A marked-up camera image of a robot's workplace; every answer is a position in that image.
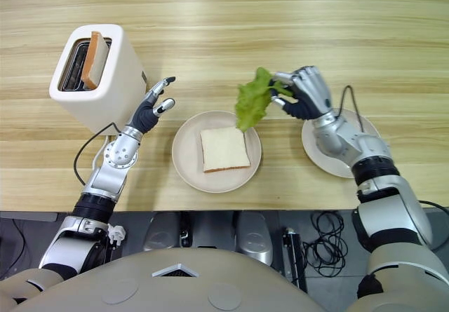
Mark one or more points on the white round plate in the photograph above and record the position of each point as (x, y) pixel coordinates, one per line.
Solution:
(315, 150)

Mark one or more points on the green lettuce leaf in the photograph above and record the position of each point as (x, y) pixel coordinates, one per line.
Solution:
(250, 103)

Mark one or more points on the bread slice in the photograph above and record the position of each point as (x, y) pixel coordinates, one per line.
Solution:
(94, 61)
(224, 149)

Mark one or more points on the cream toaster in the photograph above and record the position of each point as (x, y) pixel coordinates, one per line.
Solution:
(105, 91)

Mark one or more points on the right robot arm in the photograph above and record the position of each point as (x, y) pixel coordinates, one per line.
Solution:
(386, 200)

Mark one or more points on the robot body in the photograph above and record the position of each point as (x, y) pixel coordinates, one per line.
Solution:
(175, 284)

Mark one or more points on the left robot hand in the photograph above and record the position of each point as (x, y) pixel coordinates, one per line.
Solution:
(145, 115)

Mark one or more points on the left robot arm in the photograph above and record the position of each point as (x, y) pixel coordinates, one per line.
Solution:
(101, 182)

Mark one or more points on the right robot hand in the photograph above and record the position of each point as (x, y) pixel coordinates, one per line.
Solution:
(310, 94)

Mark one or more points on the beige round plate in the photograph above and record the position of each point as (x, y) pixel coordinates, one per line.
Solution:
(186, 157)

